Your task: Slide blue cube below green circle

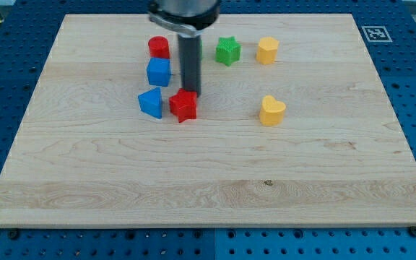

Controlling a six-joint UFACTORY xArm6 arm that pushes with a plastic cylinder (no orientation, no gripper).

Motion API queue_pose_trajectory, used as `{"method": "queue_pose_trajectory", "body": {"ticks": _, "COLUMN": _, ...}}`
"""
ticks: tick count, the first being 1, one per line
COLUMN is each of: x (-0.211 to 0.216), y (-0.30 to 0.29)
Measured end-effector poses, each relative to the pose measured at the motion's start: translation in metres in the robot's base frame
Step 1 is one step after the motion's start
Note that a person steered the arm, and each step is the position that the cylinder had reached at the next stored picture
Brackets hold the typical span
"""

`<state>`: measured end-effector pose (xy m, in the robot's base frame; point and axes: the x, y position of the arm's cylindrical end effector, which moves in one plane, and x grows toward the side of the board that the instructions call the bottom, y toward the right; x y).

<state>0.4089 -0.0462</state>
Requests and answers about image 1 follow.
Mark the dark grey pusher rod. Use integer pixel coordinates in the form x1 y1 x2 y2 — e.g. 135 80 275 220
178 35 202 97

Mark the blue cube block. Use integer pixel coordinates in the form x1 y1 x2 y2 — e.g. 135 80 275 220
147 57 171 87

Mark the red cylinder block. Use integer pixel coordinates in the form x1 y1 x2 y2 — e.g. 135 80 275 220
147 35 170 59

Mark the green star block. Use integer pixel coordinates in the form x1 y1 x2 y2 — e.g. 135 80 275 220
215 36 241 66

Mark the red star block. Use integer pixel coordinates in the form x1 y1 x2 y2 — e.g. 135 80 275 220
169 88 197 123

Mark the blue triangle block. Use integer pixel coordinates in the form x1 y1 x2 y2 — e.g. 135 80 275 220
138 87 163 119

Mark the yellow pentagon block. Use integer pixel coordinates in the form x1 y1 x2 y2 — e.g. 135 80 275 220
256 37 280 65

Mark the yellow heart block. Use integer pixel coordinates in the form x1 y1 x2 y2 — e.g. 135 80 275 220
259 95 287 126

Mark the wooden board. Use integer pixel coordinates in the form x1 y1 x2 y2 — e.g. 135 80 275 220
0 14 416 229

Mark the white fiducial marker tag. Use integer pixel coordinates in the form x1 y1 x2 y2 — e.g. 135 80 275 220
362 25 392 43

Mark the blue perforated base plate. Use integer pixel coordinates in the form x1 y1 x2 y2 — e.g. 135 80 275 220
0 0 416 259

